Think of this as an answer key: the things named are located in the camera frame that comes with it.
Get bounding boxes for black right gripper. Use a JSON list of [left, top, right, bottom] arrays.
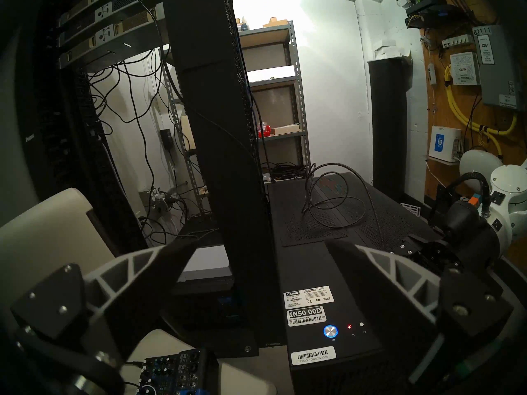
[[400, 228, 501, 277]]

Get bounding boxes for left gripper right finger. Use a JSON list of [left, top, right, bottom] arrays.
[[325, 240, 514, 382]]

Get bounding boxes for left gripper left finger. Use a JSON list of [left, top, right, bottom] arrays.
[[10, 238, 200, 360]]

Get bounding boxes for grey braided USB cable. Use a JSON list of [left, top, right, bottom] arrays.
[[301, 163, 386, 251]]

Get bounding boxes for black workstation tower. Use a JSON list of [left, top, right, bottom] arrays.
[[267, 172, 527, 395]]

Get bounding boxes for white oval router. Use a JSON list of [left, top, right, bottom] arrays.
[[458, 149, 504, 186]]

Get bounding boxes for black UPS with white lid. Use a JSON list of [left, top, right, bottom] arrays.
[[172, 234, 248, 329]]

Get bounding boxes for beige folding chair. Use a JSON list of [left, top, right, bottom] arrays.
[[0, 188, 277, 395]]

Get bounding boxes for black blue audio mixer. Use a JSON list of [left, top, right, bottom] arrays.
[[137, 348, 219, 395]]

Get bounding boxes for white box with blue label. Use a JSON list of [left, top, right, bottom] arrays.
[[427, 126, 462, 163]]

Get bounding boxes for tall black cylinder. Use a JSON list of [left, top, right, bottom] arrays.
[[368, 57, 413, 202]]

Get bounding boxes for grey utility box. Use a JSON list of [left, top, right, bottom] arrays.
[[473, 25, 526, 111]]

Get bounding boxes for white printed paper label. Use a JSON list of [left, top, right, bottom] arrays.
[[450, 51, 482, 86]]

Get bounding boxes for black server rack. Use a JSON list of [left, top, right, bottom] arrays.
[[16, 0, 289, 358]]

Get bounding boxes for white patch panel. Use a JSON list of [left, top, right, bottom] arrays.
[[442, 34, 475, 49]]

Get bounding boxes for small white boxes stack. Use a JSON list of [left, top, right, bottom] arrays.
[[373, 39, 399, 57]]

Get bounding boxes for black network device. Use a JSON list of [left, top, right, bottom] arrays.
[[405, 0, 450, 28]]

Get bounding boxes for grey metal shelf unit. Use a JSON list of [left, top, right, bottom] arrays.
[[238, 21, 312, 183]]

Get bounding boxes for flat white box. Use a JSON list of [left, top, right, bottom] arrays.
[[247, 65, 296, 83]]

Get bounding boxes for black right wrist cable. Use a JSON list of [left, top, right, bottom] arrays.
[[428, 172, 491, 228]]

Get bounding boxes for thick yellow cable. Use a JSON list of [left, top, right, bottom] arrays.
[[445, 65, 518, 158]]

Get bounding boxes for tangle of black rack cables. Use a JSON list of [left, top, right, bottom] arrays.
[[87, 49, 222, 244]]

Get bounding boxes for black cable bundle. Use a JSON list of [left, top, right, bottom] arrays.
[[263, 163, 309, 181]]

